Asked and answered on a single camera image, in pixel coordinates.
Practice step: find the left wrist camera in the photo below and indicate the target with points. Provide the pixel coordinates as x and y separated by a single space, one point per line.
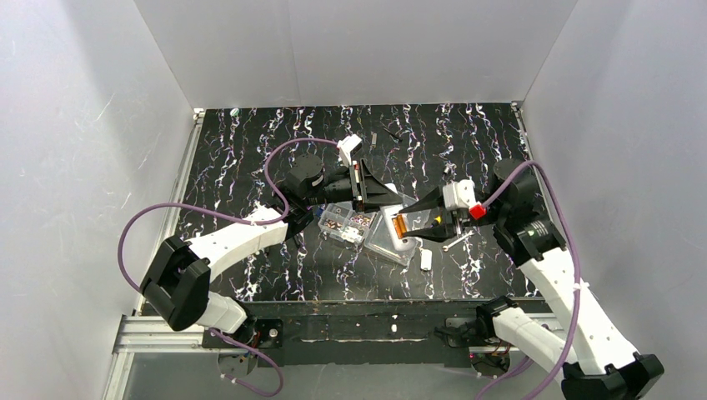
348 147

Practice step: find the clear plastic parts box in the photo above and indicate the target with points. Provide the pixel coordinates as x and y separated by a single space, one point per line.
362 231

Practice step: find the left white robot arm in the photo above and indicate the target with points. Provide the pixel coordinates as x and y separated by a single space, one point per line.
177 282

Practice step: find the white remote control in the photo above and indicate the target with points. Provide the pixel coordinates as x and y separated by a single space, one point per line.
399 246

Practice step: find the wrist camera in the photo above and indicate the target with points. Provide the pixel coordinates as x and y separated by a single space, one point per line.
348 147
460 195

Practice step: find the aluminium frame rail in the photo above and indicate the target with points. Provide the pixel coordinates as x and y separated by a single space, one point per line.
152 335

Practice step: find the orange battery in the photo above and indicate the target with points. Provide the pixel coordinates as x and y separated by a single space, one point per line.
400 225

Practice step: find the small silver wrench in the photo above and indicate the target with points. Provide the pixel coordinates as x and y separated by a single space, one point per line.
456 241

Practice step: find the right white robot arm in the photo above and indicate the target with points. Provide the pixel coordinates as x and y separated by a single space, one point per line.
593 360

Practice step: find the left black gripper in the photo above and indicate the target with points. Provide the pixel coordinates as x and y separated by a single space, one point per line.
358 184

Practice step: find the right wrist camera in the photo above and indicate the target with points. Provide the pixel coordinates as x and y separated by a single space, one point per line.
460 195

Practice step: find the white battery cover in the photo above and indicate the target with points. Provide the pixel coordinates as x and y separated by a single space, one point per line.
425 259

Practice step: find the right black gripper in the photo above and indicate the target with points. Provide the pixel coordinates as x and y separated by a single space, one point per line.
452 217

